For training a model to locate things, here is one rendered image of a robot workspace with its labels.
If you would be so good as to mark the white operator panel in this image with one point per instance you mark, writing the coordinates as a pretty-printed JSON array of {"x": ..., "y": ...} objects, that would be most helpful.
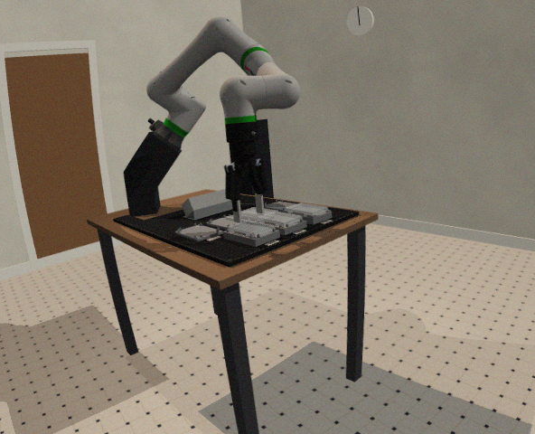
[{"x": 206, "y": 205}]

